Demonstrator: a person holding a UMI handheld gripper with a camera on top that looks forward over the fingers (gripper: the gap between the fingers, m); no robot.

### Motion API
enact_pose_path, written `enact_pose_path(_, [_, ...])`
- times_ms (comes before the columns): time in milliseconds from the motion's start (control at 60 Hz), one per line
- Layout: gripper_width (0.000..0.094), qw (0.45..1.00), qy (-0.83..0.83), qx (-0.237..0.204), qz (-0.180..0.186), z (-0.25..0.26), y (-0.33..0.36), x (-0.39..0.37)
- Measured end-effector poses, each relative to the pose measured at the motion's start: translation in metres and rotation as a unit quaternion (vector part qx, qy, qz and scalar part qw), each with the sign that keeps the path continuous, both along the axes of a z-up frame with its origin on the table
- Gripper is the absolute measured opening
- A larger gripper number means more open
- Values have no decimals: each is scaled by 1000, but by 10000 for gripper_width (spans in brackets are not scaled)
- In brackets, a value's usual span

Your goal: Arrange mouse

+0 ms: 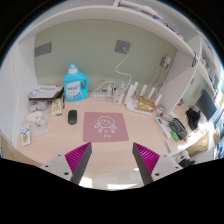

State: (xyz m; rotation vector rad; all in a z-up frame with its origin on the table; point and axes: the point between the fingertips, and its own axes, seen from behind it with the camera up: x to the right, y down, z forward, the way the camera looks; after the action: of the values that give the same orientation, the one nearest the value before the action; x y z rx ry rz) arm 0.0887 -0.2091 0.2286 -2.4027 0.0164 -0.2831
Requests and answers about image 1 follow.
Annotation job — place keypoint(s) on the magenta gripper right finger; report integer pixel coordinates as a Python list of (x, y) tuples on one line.
[(153, 166)]

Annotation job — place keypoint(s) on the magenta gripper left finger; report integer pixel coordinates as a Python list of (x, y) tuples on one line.
[(70, 166)]

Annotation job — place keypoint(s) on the pink mouse pad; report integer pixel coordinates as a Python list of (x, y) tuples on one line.
[(104, 127)]

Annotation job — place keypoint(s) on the black computer mouse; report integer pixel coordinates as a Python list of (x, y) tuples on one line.
[(72, 117)]

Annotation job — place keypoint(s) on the white remote control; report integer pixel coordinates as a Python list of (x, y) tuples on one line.
[(163, 127)]

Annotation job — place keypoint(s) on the black pouch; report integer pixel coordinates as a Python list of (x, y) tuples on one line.
[(179, 128)]

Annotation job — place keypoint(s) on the clear plastic bag snacks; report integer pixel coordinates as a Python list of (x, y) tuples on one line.
[(38, 123)]

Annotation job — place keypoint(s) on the white packet yellow print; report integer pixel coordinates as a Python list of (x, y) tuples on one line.
[(25, 134)]

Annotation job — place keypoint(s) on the gold foil packet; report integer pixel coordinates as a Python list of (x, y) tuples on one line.
[(145, 104)]

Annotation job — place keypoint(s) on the white wifi router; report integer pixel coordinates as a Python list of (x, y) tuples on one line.
[(131, 99)]

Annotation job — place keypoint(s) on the black bag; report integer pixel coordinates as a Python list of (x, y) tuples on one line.
[(193, 118)]

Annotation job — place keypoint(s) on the small yellow snack packet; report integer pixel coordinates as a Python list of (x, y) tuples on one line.
[(56, 107)]

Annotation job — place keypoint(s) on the white plastic bottle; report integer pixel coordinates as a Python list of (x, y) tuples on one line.
[(118, 96)]

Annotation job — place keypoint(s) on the black monitor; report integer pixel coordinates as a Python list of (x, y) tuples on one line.
[(206, 105)]

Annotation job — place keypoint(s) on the white power strip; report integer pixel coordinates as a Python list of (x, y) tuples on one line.
[(102, 93)]

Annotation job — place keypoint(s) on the blue detergent bottle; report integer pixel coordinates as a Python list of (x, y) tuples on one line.
[(75, 84)]

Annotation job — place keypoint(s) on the white shelf board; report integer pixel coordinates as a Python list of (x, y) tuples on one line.
[(66, 12)]

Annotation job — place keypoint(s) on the grey wall switch plate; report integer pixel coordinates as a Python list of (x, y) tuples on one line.
[(43, 49)]

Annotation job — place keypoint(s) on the grey wall socket plate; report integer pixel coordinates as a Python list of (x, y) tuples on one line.
[(122, 47)]

